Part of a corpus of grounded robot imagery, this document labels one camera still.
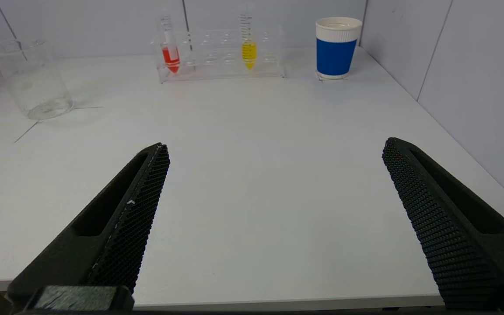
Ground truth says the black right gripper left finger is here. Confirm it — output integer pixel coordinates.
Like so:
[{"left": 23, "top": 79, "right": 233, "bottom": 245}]
[{"left": 7, "top": 143, "right": 171, "bottom": 312}]

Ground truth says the red pigment test tube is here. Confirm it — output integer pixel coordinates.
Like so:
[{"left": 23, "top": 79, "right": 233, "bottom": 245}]
[{"left": 159, "top": 15, "right": 181, "bottom": 74}]

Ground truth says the clear glass beaker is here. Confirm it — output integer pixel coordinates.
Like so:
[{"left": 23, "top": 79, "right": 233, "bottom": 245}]
[{"left": 0, "top": 39, "right": 74, "bottom": 121}]

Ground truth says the blue sleeved white paper cup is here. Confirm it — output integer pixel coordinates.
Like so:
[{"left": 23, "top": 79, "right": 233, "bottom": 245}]
[{"left": 315, "top": 17, "right": 363, "bottom": 80}]

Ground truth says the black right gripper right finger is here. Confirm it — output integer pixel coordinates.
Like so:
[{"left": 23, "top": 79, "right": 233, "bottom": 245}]
[{"left": 382, "top": 137, "right": 504, "bottom": 312}]

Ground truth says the yellow pigment test tube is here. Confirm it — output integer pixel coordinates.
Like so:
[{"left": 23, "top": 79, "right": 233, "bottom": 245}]
[{"left": 240, "top": 4, "right": 258, "bottom": 70}]

